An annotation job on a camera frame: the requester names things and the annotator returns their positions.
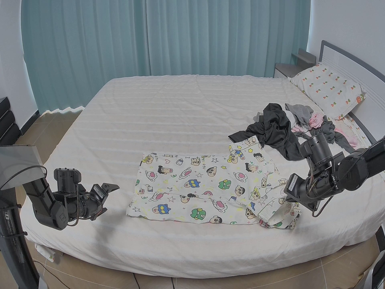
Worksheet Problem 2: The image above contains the white printed pillow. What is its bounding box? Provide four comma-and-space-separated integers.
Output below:
288, 64, 367, 120

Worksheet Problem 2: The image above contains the bed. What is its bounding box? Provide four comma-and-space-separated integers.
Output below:
22, 40, 385, 278

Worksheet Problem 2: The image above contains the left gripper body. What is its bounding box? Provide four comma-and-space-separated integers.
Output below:
79, 184, 109, 220

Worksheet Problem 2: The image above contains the blue-green curtain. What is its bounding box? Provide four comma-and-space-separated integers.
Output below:
21, 0, 312, 114

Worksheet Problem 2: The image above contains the pink garment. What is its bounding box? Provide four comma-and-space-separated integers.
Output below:
291, 113, 325, 138

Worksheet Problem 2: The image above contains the white printed pyjama top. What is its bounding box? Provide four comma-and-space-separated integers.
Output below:
126, 136, 302, 230

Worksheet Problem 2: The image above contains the grey bedside table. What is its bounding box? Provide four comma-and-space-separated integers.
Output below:
274, 48, 316, 78

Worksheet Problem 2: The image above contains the black cable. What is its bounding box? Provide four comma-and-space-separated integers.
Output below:
68, 207, 107, 226
0, 165, 48, 192
311, 196, 331, 218

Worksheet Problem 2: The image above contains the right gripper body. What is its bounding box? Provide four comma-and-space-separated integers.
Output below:
284, 174, 330, 211

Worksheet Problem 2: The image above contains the black chest of drawers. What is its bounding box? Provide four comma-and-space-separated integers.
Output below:
0, 97, 22, 144

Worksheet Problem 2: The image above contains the black garment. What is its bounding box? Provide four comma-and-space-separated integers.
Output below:
229, 103, 310, 161

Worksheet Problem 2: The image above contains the dark grey garment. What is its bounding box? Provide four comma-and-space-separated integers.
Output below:
320, 122, 359, 155

